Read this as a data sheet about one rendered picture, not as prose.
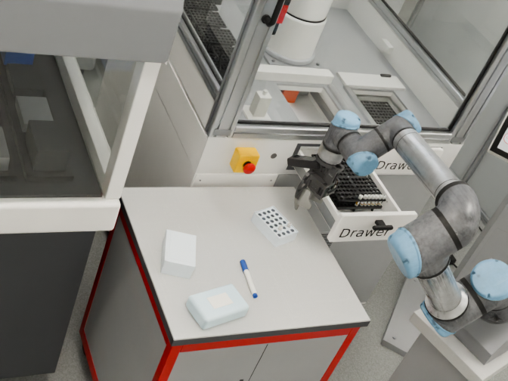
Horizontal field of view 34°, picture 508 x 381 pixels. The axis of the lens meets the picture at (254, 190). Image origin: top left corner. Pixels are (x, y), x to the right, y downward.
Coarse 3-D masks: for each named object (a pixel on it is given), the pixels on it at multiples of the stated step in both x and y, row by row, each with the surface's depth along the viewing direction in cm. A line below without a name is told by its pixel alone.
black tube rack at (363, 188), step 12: (348, 168) 274; (348, 180) 268; (360, 180) 271; (372, 180) 272; (336, 192) 261; (348, 192) 263; (360, 192) 265; (372, 192) 267; (336, 204) 261; (348, 204) 263
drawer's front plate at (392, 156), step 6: (390, 150) 286; (438, 150) 296; (384, 156) 287; (390, 156) 288; (396, 156) 289; (390, 162) 290; (396, 162) 291; (402, 162) 292; (384, 168) 291; (396, 168) 294; (408, 168) 296
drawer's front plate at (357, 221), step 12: (348, 216) 248; (360, 216) 250; (372, 216) 253; (384, 216) 255; (396, 216) 257; (408, 216) 260; (336, 228) 250; (348, 228) 253; (360, 228) 255; (372, 228) 257; (396, 228) 262; (336, 240) 255; (348, 240) 257; (360, 240) 259
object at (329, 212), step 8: (304, 152) 275; (312, 152) 277; (296, 168) 273; (304, 168) 269; (376, 176) 276; (376, 184) 275; (384, 192) 271; (328, 200) 257; (392, 200) 268; (320, 208) 261; (328, 208) 257; (384, 208) 271; (392, 208) 267; (328, 216) 257; (336, 216) 253; (328, 224) 257
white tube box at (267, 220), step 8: (272, 208) 261; (256, 216) 256; (264, 216) 257; (272, 216) 259; (280, 216) 259; (256, 224) 257; (264, 224) 254; (272, 224) 255; (280, 224) 257; (264, 232) 255; (272, 232) 252; (280, 232) 254; (288, 232) 256; (296, 232) 256; (272, 240) 253; (280, 240) 252; (288, 240) 256
